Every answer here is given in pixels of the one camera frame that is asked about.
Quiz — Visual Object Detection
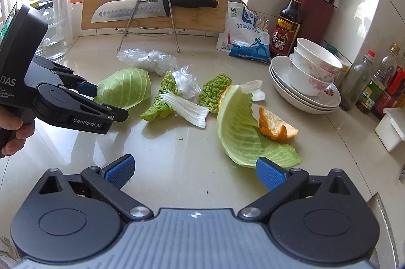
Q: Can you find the napa cabbage leaf white stem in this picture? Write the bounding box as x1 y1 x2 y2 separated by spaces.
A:
140 71 210 129

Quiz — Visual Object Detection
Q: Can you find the orange peel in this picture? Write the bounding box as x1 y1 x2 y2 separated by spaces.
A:
259 106 299 141

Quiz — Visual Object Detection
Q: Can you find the white plate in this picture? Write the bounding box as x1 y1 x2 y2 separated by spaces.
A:
272 76 340 112
270 56 341 108
275 82 338 115

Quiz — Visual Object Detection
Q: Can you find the blue white salt bag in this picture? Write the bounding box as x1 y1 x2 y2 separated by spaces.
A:
227 0 273 64

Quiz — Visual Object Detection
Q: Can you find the group of condiment bottles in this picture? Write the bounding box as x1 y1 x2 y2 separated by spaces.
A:
356 43 401 114

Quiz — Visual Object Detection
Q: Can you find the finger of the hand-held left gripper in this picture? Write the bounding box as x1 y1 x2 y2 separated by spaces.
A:
32 55 99 97
59 86 129 123

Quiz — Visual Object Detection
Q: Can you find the black handled kitchen knife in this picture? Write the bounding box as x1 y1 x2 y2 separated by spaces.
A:
91 0 219 23

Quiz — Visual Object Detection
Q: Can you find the dark vinegar bottle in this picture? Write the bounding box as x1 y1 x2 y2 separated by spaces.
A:
269 0 307 57

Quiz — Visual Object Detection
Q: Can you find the clear bottle red cap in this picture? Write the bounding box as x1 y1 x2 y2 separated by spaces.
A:
338 50 375 111

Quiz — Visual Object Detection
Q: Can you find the white plastic container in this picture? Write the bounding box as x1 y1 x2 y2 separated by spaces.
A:
375 107 405 152

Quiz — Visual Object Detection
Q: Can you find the crinkled green napa leaf piece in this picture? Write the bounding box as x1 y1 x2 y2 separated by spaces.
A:
199 73 233 113

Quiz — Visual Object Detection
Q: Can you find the glass jar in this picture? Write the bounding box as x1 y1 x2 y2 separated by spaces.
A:
36 5 68 61

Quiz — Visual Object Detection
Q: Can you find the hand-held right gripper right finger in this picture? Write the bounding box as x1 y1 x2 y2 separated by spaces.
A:
237 157 352 223

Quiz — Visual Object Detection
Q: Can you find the red label sauce bottle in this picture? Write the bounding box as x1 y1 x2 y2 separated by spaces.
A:
372 65 405 121

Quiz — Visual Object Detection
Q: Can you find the person's left hand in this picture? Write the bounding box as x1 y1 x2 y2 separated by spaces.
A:
0 105 36 156

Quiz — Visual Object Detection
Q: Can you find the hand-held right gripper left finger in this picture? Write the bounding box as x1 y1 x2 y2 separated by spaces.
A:
38 154 152 223

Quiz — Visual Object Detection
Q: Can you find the crumpled clear plastic wrap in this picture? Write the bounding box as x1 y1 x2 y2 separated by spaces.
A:
117 48 178 75
172 65 202 103

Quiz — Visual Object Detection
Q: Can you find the dark red knife block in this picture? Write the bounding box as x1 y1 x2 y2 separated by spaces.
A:
297 0 338 43

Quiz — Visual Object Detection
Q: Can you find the white floral bowl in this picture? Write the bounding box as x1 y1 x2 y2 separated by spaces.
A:
289 54 335 97
293 48 339 84
296 37 344 74

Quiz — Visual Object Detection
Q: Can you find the large green cabbage leaf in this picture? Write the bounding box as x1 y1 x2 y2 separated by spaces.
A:
216 80 303 168

